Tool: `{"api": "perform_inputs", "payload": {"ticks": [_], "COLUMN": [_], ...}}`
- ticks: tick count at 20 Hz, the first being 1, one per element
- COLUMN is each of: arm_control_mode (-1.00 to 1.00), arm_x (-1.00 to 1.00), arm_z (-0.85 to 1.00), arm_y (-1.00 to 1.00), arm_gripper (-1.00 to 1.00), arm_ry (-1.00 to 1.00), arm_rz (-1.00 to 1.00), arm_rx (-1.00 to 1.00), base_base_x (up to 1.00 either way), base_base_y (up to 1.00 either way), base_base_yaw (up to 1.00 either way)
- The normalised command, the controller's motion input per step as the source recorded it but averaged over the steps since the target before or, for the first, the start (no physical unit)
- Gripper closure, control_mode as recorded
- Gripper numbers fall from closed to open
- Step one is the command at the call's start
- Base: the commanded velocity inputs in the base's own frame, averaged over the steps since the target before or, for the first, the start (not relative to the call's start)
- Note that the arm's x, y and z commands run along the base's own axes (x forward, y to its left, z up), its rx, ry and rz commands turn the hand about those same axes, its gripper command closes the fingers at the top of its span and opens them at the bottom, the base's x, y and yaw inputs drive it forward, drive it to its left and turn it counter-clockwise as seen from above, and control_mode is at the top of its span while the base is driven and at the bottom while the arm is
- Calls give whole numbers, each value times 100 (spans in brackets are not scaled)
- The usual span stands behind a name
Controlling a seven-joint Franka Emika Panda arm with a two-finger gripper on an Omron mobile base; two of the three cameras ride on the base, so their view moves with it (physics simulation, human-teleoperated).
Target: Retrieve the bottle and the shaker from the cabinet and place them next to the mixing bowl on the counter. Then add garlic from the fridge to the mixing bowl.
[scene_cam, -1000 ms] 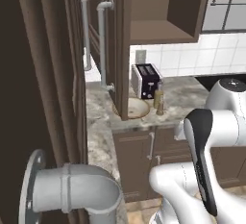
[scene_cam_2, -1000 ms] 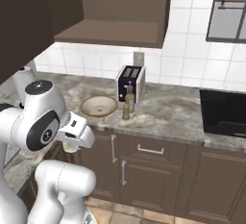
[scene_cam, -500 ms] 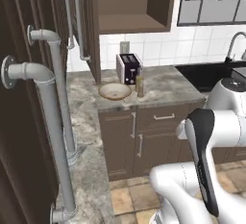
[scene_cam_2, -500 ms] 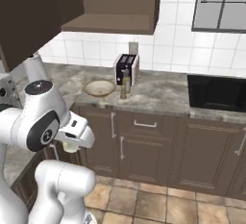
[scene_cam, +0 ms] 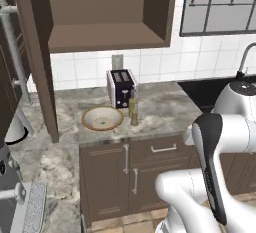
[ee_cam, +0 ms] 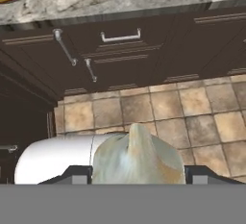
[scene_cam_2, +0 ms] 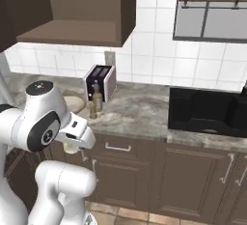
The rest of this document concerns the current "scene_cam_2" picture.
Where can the cream garlic bulb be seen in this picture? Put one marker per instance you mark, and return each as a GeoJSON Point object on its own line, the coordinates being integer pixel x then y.
{"type": "Point", "coordinates": [71, 149]}

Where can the black sink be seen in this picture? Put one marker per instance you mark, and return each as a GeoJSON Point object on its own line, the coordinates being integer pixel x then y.
{"type": "Point", "coordinates": [205, 109]}

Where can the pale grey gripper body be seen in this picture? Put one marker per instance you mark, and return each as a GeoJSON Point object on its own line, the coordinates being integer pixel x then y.
{"type": "Point", "coordinates": [80, 137]}

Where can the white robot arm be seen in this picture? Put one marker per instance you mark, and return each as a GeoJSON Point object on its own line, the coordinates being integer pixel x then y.
{"type": "Point", "coordinates": [41, 116]}

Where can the silver black toaster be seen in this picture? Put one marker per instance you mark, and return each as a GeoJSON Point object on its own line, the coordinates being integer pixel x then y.
{"type": "Point", "coordinates": [108, 82]}

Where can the olive glass bottle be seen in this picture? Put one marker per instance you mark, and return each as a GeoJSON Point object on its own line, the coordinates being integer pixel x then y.
{"type": "Point", "coordinates": [97, 100]}

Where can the brown drawer front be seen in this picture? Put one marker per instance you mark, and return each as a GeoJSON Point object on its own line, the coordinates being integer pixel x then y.
{"type": "Point", "coordinates": [141, 148]}

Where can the grey wall outlet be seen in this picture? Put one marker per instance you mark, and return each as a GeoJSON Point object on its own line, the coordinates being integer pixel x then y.
{"type": "Point", "coordinates": [109, 58]}

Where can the dark brown cabinet door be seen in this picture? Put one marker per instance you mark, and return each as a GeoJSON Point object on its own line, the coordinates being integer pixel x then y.
{"type": "Point", "coordinates": [22, 10]}

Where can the grey framed window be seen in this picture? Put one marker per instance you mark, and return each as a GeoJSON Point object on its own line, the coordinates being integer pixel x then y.
{"type": "Point", "coordinates": [222, 19]}

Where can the brown cupboard door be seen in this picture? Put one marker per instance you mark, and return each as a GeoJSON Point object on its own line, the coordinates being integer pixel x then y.
{"type": "Point", "coordinates": [21, 174]}
{"type": "Point", "coordinates": [241, 203]}
{"type": "Point", "coordinates": [193, 183]}
{"type": "Point", "coordinates": [125, 183]}

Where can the tan shaker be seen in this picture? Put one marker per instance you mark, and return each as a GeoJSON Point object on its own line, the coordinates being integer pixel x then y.
{"type": "Point", "coordinates": [93, 110]}

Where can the brown wall cabinet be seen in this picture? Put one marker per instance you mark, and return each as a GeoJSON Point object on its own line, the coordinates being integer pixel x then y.
{"type": "Point", "coordinates": [83, 10]}

